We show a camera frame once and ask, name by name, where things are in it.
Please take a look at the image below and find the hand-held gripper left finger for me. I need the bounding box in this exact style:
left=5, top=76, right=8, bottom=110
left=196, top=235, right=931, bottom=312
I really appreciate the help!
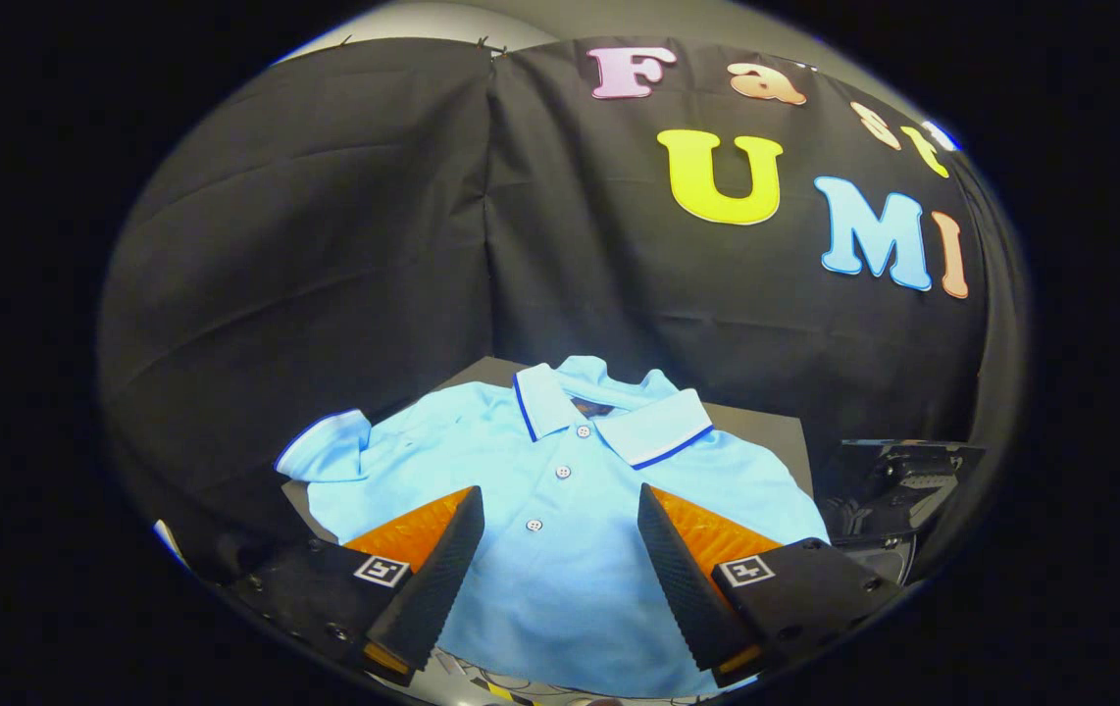
left=227, top=485, right=487, bottom=687

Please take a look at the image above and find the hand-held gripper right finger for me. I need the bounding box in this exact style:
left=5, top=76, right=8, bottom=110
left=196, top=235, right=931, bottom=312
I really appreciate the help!
left=636, top=482, right=904, bottom=689

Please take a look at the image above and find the light blue polo shirt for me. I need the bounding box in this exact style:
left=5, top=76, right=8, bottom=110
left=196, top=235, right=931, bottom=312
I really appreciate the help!
left=274, top=355, right=831, bottom=699

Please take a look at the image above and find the dark grey washing machine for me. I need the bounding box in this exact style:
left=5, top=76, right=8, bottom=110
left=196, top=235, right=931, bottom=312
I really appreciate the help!
left=835, top=534, right=919, bottom=589

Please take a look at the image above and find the grey cabinet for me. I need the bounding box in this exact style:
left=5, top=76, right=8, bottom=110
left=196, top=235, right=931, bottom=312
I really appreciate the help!
left=280, top=355, right=814, bottom=550

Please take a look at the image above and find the black backdrop cloth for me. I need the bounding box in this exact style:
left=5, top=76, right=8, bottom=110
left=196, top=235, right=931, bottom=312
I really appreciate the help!
left=97, top=37, right=1027, bottom=589

